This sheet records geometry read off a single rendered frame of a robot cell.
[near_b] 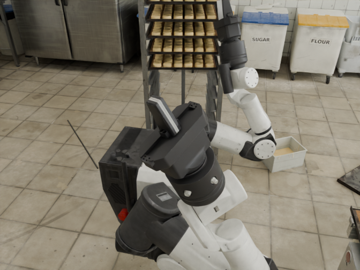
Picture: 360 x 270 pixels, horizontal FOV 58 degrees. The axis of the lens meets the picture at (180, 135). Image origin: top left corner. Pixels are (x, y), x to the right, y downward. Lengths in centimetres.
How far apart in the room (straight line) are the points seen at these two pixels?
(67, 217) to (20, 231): 30
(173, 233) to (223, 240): 16
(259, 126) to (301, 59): 317
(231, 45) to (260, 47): 313
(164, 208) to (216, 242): 17
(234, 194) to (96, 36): 384
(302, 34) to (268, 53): 43
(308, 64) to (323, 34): 39
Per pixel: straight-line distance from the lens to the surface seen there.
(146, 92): 199
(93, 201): 245
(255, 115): 115
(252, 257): 69
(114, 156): 93
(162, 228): 76
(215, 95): 205
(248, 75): 106
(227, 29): 107
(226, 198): 59
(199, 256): 77
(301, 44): 423
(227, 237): 66
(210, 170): 51
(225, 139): 114
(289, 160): 272
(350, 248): 117
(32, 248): 229
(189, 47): 196
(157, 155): 46
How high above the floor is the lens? 167
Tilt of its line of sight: 33 degrees down
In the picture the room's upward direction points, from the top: straight up
